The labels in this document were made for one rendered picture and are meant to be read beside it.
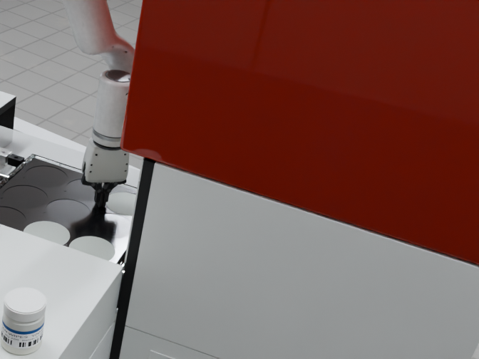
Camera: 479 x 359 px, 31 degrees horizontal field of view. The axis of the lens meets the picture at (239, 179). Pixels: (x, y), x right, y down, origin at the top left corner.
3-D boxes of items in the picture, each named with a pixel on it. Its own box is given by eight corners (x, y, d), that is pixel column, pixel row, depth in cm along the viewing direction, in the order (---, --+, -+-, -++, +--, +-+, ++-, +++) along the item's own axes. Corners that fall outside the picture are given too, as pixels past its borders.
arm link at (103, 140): (126, 120, 197) (124, 131, 198) (88, 120, 193) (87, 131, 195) (136, 137, 191) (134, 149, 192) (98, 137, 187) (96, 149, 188)
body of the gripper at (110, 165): (127, 128, 198) (120, 169, 203) (84, 128, 194) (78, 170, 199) (136, 144, 192) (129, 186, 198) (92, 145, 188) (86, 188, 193)
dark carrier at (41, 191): (162, 201, 210) (162, 199, 210) (107, 276, 180) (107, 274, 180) (34, 159, 214) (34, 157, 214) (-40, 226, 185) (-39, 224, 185)
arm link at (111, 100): (105, 114, 197) (85, 129, 189) (112, 62, 190) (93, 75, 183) (137, 126, 195) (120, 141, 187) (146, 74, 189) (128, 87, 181)
